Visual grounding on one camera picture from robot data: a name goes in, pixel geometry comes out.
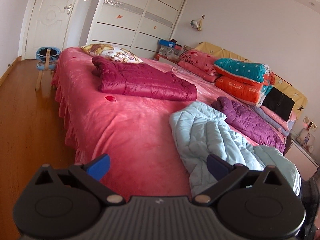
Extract teal polka dot quilt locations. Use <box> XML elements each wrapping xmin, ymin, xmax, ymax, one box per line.
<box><xmin>214</xmin><ymin>58</ymin><xmax>275</xmax><ymax>86</ymax></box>

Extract stacked shoe boxes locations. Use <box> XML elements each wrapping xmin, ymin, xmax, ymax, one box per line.
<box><xmin>155</xmin><ymin>40</ymin><xmax>182</xmax><ymax>62</ymax></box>

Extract purple down jacket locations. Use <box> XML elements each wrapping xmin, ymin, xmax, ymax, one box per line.
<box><xmin>212</xmin><ymin>96</ymin><xmax>285</xmax><ymax>153</ymax></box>

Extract maroon down jacket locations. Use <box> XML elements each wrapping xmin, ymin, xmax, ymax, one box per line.
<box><xmin>92</xmin><ymin>56</ymin><xmax>197</xmax><ymax>101</ymax></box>

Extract wall lamp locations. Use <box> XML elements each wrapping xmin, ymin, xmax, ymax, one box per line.
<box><xmin>190</xmin><ymin>15</ymin><xmax>205</xmax><ymax>31</ymax></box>

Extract white room door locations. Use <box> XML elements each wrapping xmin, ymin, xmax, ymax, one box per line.
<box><xmin>22</xmin><ymin>0</ymin><xmax>76</xmax><ymax>59</ymax></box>

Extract photo frame on nightstand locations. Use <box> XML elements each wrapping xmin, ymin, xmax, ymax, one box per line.
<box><xmin>300</xmin><ymin>128</ymin><xmax>315</xmax><ymax>147</ymax></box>

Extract orange folded quilt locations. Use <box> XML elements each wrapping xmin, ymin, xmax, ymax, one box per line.
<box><xmin>215</xmin><ymin>76</ymin><xmax>273</xmax><ymax>107</ymax></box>

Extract yellow padded headboard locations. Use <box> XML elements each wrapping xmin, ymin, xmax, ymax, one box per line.
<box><xmin>195</xmin><ymin>42</ymin><xmax>308</xmax><ymax>120</ymax></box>

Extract cartoon print pillow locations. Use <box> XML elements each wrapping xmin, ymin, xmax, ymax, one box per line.
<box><xmin>80</xmin><ymin>43</ymin><xmax>143</xmax><ymax>63</ymax></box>

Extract folded pink grey blankets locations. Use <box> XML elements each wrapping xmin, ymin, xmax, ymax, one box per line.
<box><xmin>249</xmin><ymin>105</ymin><xmax>297</xmax><ymax>137</ymax></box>

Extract pink bedspread bed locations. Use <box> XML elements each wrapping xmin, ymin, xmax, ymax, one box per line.
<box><xmin>51</xmin><ymin>46</ymin><xmax>288</xmax><ymax>203</ymax></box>

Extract white sliding wardrobe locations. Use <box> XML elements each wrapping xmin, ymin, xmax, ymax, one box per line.
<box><xmin>86</xmin><ymin>0</ymin><xmax>185</xmax><ymax>59</ymax></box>

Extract black folded cloth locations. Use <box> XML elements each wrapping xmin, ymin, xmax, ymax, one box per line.
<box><xmin>262</xmin><ymin>87</ymin><xmax>295</xmax><ymax>121</ymax></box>

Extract light blue down jacket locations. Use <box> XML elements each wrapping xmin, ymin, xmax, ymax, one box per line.
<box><xmin>169</xmin><ymin>101</ymin><xmax>302</xmax><ymax>196</ymax></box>

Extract white nightstand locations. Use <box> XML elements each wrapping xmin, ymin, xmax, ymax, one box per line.
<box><xmin>284</xmin><ymin>133</ymin><xmax>319</xmax><ymax>180</ymax></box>

